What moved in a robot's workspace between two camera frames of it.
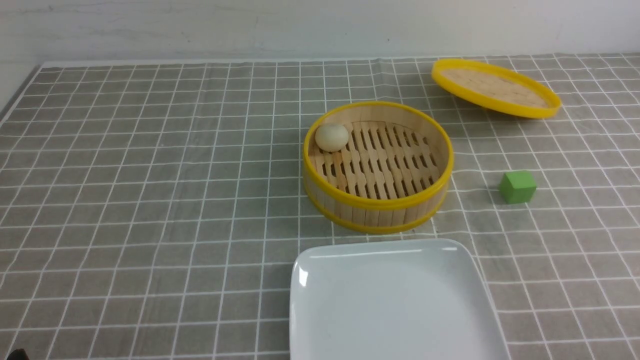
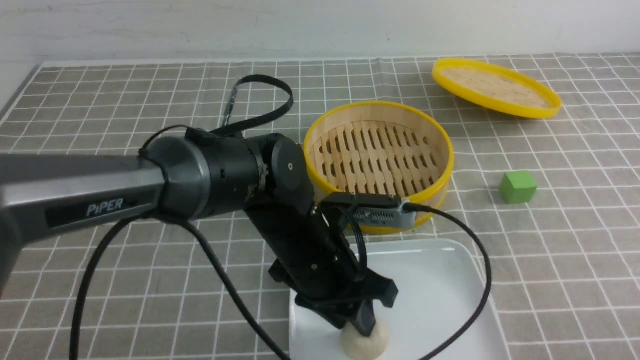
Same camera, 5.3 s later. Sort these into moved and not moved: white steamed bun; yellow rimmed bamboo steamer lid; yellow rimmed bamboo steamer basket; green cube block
Moved: white steamed bun
Not moved: yellow rimmed bamboo steamer basket; yellow rimmed bamboo steamer lid; green cube block
